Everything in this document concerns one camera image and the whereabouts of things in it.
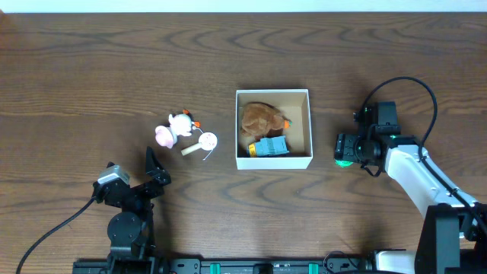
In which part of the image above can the brown plush toy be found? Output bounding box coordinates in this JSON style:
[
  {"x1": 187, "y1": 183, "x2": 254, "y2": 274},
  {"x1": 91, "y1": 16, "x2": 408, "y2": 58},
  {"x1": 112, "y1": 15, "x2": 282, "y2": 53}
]
[{"x1": 240, "y1": 103, "x2": 292, "y2": 137}]

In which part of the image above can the pink white figurine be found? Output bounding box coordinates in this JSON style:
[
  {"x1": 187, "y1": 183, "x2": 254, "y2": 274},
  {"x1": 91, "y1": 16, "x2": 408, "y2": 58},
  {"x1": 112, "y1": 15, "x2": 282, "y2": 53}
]
[{"x1": 154, "y1": 110, "x2": 201, "y2": 148}]

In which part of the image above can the grey yellow toy truck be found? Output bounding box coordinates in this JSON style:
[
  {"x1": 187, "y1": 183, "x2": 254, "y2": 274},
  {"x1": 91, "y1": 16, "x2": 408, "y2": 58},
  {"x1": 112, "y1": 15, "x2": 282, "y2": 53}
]
[{"x1": 247, "y1": 135, "x2": 289, "y2": 158}]

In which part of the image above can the left black cable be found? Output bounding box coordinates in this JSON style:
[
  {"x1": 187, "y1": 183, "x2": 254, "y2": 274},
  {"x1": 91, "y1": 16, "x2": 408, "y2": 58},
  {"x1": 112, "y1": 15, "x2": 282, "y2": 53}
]
[{"x1": 14, "y1": 196, "x2": 98, "y2": 274}]

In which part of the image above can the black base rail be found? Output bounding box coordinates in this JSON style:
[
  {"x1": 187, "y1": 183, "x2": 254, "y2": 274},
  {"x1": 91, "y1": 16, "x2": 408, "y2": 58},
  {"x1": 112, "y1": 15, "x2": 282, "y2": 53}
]
[{"x1": 72, "y1": 255, "x2": 376, "y2": 274}]

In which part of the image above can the black cable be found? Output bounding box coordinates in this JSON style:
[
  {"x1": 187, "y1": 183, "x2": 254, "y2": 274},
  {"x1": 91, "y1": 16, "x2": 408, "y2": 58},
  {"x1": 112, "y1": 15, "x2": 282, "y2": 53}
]
[
  {"x1": 359, "y1": 76, "x2": 487, "y2": 237},
  {"x1": 14, "y1": 196, "x2": 98, "y2": 274}
]

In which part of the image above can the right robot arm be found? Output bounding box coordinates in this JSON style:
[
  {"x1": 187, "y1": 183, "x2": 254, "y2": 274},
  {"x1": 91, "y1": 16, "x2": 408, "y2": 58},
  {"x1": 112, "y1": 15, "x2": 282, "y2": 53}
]
[{"x1": 334, "y1": 102, "x2": 486, "y2": 273}]

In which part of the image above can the green round toy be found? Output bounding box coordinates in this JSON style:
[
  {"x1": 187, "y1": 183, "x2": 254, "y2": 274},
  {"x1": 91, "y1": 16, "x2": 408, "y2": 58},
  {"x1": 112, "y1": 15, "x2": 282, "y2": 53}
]
[{"x1": 335, "y1": 160, "x2": 353, "y2": 167}]

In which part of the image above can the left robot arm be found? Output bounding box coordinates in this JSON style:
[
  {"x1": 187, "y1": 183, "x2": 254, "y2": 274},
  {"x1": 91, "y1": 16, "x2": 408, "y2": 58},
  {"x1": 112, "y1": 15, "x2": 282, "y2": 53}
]
[{"x1": 93, "y1": 147, "x2": 171, "y2": 260}]

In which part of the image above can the white cardboard box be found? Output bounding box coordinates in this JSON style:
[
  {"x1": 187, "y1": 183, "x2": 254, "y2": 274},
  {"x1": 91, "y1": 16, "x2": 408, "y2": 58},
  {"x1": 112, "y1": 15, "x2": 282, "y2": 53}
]
[{"x1": 235, "y1": 89, "x2": 313, "y2": 170}]

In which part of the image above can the small round paper fan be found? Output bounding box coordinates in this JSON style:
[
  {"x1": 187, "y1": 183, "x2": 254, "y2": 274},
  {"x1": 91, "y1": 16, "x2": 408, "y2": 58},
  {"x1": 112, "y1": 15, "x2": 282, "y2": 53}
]
[{"x1": 181, "y1": 130, "x2": 218, "y2": 161}]

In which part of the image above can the right black cable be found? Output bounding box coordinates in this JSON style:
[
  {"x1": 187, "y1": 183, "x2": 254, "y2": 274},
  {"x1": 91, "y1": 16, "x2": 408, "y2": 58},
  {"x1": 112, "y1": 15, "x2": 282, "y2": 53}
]
[{"x1": 359, "y1": 76, "x2": 487, "y2": 237}]

